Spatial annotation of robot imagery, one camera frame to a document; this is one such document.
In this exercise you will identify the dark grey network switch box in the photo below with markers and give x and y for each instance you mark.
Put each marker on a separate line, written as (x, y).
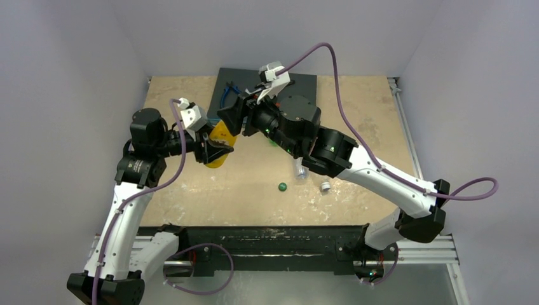
(301, 84)

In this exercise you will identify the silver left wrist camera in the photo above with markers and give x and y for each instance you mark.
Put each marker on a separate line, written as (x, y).
(193, 116)

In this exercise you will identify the blue handled pliers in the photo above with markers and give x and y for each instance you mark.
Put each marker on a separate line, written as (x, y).
(229, 87)

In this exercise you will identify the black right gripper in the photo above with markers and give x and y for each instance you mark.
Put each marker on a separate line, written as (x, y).
(245, 114)

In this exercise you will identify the aluminium front frame rail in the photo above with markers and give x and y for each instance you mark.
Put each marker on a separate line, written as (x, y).
(421, 248)

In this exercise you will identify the clear bottle white cap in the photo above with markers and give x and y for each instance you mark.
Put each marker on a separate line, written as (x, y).
(325, 186)

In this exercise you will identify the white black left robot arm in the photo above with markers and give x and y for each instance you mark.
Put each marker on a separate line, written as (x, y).
(116, 273)

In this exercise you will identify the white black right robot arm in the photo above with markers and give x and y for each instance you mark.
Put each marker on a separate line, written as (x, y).
(294, 125)

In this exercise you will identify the orange juice bottle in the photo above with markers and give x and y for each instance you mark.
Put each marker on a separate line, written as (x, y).
(224, 140)

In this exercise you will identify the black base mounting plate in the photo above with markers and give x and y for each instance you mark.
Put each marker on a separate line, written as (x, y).
(276, 239)

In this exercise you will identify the clear bottle with label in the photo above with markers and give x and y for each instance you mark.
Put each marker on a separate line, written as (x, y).
(300, 172)

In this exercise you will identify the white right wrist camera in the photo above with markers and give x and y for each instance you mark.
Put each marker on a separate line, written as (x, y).
(274, 79)

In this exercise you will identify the aluminium side rail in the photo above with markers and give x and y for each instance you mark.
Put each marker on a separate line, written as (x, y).
(396, 91)

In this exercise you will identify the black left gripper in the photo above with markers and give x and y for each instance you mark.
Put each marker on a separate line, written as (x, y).
(207, 151)

